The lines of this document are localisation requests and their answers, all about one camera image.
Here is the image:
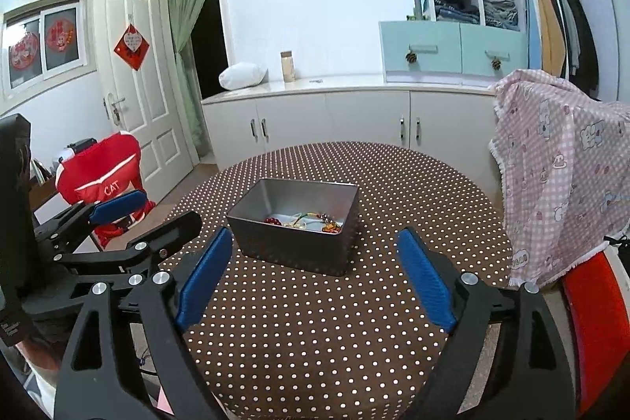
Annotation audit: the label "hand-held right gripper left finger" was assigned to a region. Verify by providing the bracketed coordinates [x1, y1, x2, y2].
[53, 226, 233, 420]

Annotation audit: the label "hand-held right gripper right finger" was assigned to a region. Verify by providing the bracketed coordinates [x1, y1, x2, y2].
[396, 227, 578, 420]

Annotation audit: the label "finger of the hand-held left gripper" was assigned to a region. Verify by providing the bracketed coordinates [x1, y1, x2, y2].
[32, 189, 148, 256]
[22, 211, 202, 317]

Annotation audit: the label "grey metal box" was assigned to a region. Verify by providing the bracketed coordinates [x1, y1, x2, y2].
[226, 178, 360, 277]

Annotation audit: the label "red cord bracelet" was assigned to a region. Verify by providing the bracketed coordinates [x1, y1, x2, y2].
[305, 213, 343, 235]

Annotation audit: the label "red cat bag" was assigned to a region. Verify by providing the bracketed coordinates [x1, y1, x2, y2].
[55, 132, 156, 248]

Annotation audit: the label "black white device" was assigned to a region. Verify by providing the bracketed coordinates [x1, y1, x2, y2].
[64, 138, 98, 157]

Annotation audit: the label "white door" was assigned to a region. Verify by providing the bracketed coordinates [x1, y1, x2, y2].
[93, 0, 195, 199]

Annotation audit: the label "round polka-dot table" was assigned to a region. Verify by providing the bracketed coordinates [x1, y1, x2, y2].
[157, 141, 515, 420]

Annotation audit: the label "white framed window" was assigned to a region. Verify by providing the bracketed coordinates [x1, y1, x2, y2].
[0, 0, 89, 106]

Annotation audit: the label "red paper window cutout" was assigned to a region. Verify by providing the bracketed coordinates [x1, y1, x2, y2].
[45, 17, 76, 53]
[9, 32, 41, 71]

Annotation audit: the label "red diamond door decoration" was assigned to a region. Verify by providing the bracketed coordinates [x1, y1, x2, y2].
[113, 24, 150, 71]

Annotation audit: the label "white plastic bag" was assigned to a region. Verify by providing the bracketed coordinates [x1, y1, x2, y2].
[219, 62, 268, 92]

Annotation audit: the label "pink printed blanket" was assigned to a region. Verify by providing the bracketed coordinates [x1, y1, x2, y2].
[489, 68, 630, 290]

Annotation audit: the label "white low cabinet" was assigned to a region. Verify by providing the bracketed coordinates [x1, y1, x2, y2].
[201, 74, 503, 199]

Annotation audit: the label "green curtain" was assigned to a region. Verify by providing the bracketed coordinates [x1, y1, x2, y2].
[167, 0, 217, 160]

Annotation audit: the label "teal drawer box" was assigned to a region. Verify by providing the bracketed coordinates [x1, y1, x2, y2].
[379, 20, 463, 81]
[459, 24, 530, 81]

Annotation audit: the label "folded jeans stack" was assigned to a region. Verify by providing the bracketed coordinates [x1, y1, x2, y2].
[433, 0, 480, 23]

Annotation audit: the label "row of hanging clothes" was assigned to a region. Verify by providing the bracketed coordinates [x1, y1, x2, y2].
[519, 0, 600, 98]

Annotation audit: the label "folded grey clothes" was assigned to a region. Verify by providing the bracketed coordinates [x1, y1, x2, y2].
[483, 0, 519, 28]

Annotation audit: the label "silver door handle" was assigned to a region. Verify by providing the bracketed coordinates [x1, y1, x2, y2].
[103, 94, 125, 123]

